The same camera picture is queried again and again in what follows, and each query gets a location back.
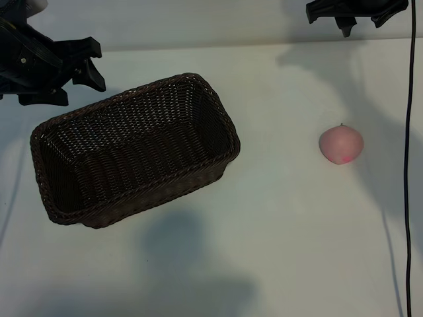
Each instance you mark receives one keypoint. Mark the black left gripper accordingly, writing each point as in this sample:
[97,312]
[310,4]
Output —
[23,76]

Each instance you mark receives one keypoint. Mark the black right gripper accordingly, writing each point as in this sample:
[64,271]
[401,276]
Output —
[357,8]

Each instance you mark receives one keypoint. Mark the pink peach with green leaf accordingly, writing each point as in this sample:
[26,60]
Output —
[340,145]

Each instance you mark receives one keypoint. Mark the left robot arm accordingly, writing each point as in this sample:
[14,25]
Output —
[13,8]

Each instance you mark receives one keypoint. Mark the dark brown woven basket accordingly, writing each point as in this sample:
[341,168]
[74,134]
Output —
[132,158]

